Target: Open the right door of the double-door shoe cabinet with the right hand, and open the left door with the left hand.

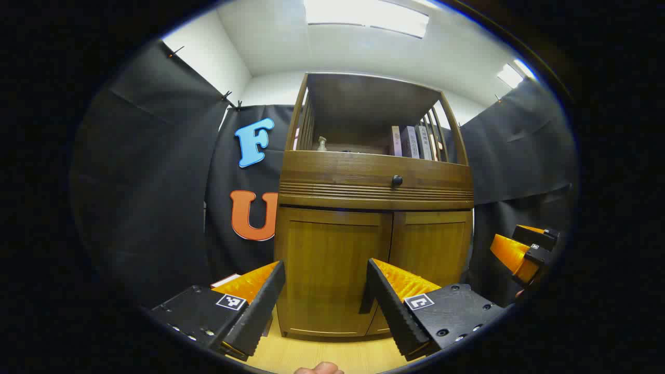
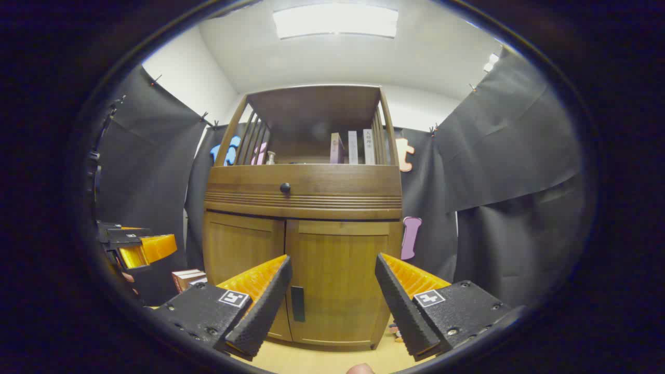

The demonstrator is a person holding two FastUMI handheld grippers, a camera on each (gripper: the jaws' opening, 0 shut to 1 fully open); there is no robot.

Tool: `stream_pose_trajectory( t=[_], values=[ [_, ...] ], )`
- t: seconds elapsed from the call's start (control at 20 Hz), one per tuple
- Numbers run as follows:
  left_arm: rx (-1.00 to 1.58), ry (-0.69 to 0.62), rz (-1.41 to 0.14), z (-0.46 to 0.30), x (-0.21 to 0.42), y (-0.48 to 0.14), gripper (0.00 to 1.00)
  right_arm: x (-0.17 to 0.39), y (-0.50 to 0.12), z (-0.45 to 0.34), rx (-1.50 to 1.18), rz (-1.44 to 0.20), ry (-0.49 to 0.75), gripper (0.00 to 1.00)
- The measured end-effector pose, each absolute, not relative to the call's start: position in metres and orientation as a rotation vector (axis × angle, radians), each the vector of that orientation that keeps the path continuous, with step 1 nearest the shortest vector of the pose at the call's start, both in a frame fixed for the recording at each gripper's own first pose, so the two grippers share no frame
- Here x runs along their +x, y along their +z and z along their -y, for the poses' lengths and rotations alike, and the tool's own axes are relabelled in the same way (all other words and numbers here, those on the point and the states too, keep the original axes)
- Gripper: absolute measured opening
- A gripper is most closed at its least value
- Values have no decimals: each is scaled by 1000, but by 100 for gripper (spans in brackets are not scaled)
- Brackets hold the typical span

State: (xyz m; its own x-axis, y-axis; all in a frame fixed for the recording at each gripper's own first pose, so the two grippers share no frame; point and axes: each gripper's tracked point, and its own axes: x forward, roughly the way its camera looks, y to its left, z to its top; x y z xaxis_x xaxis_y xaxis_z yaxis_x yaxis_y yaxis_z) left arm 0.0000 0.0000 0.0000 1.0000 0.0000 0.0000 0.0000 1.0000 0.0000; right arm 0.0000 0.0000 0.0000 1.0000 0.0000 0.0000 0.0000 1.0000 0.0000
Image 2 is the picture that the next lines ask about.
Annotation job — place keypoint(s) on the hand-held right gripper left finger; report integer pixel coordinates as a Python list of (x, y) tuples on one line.
[(265, 311)]

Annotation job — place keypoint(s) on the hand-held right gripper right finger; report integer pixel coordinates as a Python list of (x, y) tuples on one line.
[(402, 311)]

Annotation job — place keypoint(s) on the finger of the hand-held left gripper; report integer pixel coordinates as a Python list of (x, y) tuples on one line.
[(156, 248), (127, 236)]

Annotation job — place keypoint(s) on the wooden shoe cabinet door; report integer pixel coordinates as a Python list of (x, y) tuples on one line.
[(337, 270), (236, 249)]

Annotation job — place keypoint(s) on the wooden double-door shoe cabinet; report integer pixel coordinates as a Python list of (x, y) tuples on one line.
[(311, 197)]

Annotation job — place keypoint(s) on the small pink toy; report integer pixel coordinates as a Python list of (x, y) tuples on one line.
[(396, 331)]

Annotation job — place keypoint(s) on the brown cover book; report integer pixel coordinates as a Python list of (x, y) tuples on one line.
[(186, 274)]

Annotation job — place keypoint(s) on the black round drawer knob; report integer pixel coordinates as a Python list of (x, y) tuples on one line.
[(285, 188)]

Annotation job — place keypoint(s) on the small pale bottle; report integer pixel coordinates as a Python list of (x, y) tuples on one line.
[(270, 158)]

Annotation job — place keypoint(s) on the black backdrop cloth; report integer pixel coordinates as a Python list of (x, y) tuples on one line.
[(509, 182)]

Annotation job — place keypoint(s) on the white book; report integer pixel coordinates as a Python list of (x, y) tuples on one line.
[(353, 148), (368, 147)]

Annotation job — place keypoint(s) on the small ceiling light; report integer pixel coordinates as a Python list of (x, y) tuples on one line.
[(491, 61)]

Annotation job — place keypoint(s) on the rectangular ceiling light panel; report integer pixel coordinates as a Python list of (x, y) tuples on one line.
[(335, 21)]

